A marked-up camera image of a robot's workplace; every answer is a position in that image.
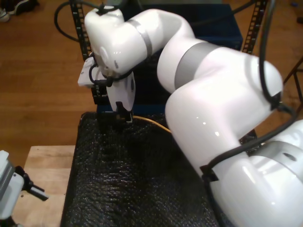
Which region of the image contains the blue network switch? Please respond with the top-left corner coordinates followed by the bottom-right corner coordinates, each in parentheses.
top-left (122, 3), bottom-right (244, 52)

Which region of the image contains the white sneaker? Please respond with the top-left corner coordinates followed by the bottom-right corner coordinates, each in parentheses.
top-left (0, 8), bottom-right (10, 24)

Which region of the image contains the black open rack frame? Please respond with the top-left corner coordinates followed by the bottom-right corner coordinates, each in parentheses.
top-left (69, 0), bottom-right (268, 106)

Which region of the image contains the blue flat base box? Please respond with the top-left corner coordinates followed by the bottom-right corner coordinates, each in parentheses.
top-left (96, 104), bottom-right (166, 114)

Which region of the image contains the yellow network cable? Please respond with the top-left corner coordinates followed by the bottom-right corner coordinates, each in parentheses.
top-left (131, 115), bottom-right (171, 133)

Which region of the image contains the black sneaker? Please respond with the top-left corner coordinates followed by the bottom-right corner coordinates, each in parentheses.
top-left (4, 0), bottom-right (40, 15)

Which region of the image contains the black rack server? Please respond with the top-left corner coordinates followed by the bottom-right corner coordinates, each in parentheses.
top-left (136, 53), bottom-right (164, 79)

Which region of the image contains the thin black camera cable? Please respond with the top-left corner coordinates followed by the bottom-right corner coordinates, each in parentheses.
top-left (88, 63), bottom-right (134, 88)

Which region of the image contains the black bubble mat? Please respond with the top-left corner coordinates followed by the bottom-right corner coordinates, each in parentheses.
top-left (60, 111), bottom-right (223, 227)

